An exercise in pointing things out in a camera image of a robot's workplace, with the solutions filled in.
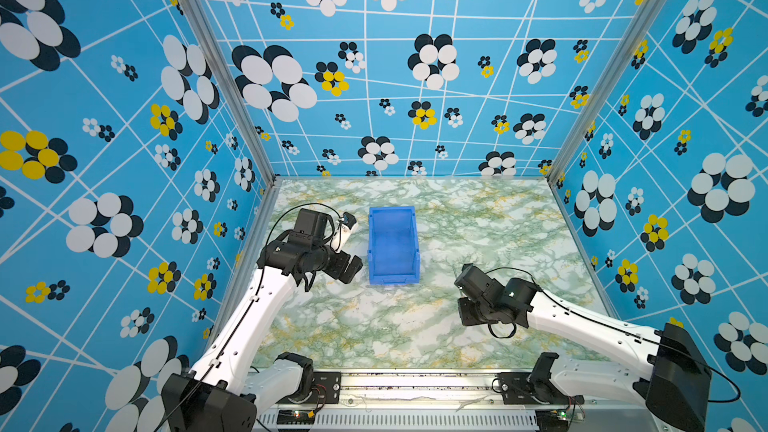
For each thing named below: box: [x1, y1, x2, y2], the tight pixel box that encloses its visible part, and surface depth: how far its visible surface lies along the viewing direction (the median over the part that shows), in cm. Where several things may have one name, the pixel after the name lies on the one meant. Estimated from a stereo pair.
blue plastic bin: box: [368, 206, 420, 285], surface depth 101 cm
